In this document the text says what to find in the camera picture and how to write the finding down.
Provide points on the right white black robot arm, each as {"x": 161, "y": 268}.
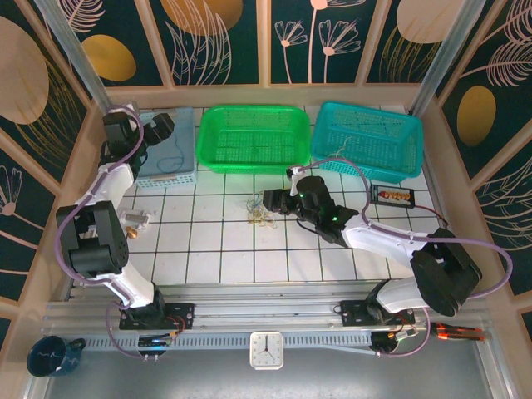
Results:
{"x": 374, "y": 237}

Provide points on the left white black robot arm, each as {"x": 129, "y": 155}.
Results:
{"x": 118, "y": 178}

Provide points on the light blue plastic basket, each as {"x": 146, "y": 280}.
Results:
{"x": 187, "y": 120}

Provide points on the green plastic basket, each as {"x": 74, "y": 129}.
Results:
{"x": 232, "y": 133}

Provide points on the black box with orange items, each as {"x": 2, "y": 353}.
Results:
{"x": 392, "y": 195}

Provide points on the teal plastic basket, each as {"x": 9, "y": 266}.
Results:
{"x": 374, "y": 124}

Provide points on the small brass fitting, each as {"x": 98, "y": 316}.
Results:
{"x": 132, "y": 232}

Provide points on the white square analog clock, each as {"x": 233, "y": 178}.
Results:
{"x": 266, "y": 349}

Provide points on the small circuit board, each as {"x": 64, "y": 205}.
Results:
{"x": 156, "y": 341}
{"x": 401, "y": 334}

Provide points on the orange black hand tool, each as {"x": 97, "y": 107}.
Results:
{"x": 457, "y": 332}

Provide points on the dark blue mug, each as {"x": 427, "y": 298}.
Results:
{"x": 45, "y": 357}

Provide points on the aluminium frame post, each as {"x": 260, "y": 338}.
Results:
{"x": 79, "y": 62}
{"x": 449, "y": 54}

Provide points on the aluminium mounting rail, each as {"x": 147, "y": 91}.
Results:
{"x": 270, "y": 309}

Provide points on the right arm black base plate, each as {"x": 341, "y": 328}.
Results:
{"x": 351, "y": 311}

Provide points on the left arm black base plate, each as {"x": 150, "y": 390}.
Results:
{"x": 183, "y": 311}

